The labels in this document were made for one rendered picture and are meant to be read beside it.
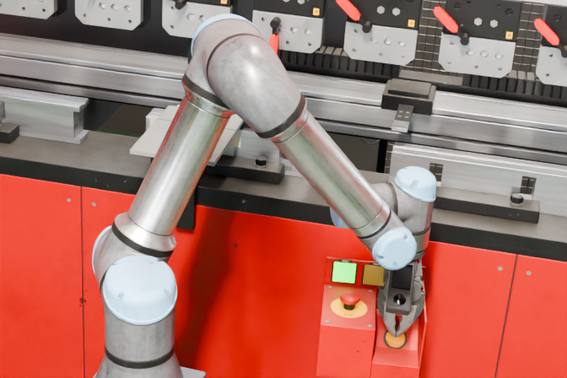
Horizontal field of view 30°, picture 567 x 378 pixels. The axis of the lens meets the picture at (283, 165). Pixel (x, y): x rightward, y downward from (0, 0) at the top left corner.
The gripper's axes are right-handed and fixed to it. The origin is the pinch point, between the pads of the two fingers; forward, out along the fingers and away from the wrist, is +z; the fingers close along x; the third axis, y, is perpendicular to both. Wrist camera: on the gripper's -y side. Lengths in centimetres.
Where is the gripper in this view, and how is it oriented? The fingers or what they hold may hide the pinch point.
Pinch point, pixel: (396, 333)
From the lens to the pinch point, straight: 212.8
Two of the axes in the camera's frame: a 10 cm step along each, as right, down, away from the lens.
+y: 0.9, -4.9, 8.7
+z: -0.6, 8.7, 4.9
